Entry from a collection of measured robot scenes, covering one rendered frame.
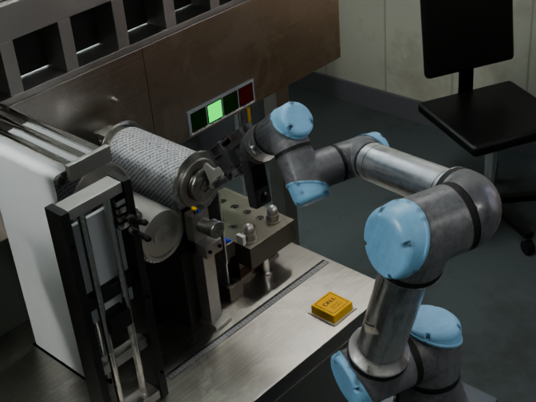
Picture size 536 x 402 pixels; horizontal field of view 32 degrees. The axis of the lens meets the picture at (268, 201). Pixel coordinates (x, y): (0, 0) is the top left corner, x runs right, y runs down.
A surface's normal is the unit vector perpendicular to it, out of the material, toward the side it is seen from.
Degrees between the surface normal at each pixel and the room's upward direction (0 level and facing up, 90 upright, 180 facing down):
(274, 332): 0
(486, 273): 0
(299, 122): 50
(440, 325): 7
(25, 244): 90
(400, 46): 90
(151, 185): 94
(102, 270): 90
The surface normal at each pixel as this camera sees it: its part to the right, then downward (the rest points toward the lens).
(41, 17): 0.73, 0.31
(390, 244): -0.86, 0.22
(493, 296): -0.07, -0.84
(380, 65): -0.66, 0.44
